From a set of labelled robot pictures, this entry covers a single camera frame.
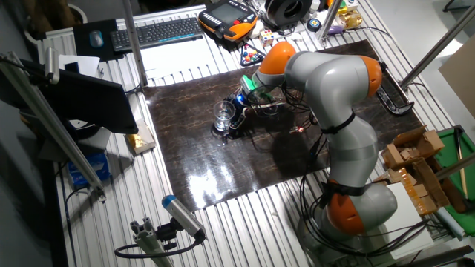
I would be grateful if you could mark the yellow green object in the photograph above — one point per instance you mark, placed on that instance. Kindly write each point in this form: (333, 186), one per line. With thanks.
(343, 6)

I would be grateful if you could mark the green flange adapter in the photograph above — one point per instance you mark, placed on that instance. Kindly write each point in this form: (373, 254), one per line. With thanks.
(249, 84)

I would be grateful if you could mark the white round bin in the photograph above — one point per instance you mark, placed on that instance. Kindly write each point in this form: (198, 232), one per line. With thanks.
(79, 11)

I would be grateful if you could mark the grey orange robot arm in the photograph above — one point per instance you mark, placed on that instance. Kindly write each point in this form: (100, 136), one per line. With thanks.
(334, 92)

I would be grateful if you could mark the gold wrapped object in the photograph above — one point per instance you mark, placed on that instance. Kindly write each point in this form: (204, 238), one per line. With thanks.
(352, 20)

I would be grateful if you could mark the black keyboard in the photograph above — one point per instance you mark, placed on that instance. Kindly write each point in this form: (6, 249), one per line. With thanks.
(156, 33)

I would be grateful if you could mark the black filament spool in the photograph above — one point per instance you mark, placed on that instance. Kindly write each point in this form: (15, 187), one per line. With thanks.
(287, 11)

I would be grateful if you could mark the round black puck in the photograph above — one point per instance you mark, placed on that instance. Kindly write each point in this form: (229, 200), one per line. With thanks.
(314, 24)

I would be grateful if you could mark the large white paper sheet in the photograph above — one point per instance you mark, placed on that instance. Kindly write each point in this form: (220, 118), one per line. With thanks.
(178, 59)

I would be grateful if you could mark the black triangle ball rack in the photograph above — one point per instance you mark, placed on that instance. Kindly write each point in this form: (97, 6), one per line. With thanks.
(251, 57)

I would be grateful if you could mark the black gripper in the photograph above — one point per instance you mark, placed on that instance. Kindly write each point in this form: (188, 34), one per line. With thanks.
(237, 104)

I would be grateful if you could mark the black clamp frame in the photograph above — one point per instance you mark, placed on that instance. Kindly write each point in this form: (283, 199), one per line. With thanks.
(395, 105)

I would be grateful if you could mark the long aluminium beam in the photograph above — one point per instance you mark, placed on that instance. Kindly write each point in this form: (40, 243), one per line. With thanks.
(55, 130)

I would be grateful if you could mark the black monitor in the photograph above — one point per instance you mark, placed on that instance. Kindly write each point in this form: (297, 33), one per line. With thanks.
(96, 107)

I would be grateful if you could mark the purple object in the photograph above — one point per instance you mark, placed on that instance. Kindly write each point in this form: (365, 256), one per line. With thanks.
(334, 30)

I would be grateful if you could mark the small white paper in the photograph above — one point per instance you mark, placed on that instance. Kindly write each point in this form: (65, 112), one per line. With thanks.
(85, 65)

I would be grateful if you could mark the brown cardboard box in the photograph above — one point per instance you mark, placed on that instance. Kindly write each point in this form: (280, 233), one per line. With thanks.
(392, 157)
(426, 185)
(430, 142)
(408, 137)
(395, 178)

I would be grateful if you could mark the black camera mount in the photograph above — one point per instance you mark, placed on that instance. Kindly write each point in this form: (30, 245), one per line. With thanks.
(167, 233)

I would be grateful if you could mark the blue tissue pack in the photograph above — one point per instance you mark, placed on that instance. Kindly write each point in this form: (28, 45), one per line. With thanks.
(91, 168)

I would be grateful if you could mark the small silver camera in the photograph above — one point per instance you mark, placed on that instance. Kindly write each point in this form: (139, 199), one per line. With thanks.
(52, 65)

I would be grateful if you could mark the aluminium pole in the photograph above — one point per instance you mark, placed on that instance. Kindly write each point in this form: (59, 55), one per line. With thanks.
(438, 46)
(135, 44)
(328, 20)
(456, 166)

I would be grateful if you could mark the white egg shaped object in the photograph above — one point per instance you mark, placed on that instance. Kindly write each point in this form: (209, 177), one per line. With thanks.
(255, 32)

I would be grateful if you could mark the brown cardboard sheet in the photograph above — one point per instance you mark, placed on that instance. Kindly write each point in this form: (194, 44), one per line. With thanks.
(460, 78)

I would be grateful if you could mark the wooden cue stick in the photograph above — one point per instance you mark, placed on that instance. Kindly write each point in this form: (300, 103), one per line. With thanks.
(461, 163)

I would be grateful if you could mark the green mini pool table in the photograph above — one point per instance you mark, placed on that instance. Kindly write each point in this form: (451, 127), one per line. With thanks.
(451, 155)

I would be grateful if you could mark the rubik's cube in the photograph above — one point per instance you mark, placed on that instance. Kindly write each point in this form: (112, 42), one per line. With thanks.
(266, 38)

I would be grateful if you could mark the silver camera with blue end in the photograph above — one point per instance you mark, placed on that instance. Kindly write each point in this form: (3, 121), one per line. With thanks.
(183, 217)

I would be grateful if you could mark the grey computer mouse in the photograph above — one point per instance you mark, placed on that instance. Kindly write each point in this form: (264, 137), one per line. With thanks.
(96, 39)

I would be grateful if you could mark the pale grey tube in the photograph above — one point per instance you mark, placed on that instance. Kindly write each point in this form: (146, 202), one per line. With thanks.
(451, 222)

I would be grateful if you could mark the black mouse pad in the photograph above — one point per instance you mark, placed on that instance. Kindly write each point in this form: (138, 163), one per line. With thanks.
(81, 48)

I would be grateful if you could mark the white board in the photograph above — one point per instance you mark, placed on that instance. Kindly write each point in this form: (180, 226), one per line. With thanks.
(404, 222)

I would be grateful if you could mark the orange black teach pendant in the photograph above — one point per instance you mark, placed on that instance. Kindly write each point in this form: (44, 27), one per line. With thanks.
(226, 18)

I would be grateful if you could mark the dark marble pattern mat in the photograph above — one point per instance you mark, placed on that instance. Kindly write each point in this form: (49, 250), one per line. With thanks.
(193, 155)

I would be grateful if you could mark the short aluminium profile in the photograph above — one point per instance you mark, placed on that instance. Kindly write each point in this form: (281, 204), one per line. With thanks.
(148, 241)

